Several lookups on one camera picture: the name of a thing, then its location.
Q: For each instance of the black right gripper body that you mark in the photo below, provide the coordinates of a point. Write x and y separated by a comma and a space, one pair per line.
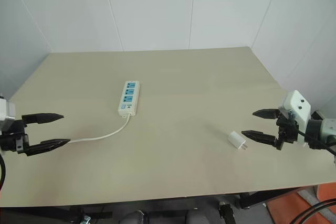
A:
287, 129

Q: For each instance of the white plug adapter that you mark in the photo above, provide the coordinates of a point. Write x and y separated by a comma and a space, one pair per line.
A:
235, 139

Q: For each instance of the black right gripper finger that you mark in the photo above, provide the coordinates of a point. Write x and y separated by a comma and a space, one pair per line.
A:
258, 137
265, 114

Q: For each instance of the black metal bracket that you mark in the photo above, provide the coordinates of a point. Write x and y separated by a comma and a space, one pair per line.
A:
226, 212

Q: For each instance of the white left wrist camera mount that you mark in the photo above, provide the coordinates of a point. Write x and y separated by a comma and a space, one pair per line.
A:
7, 112

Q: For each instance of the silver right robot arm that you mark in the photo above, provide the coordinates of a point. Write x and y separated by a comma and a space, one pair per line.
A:
326, 129

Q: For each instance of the black table frame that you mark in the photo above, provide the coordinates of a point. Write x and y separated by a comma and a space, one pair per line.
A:
273, 196

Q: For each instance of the white power strip blue sockets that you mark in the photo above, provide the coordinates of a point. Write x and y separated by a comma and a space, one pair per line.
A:
128, 98

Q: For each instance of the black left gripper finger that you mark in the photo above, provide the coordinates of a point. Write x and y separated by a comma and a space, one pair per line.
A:
43, 118
48, 145

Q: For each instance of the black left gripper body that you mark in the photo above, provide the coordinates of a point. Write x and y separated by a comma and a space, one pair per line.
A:
10, 141

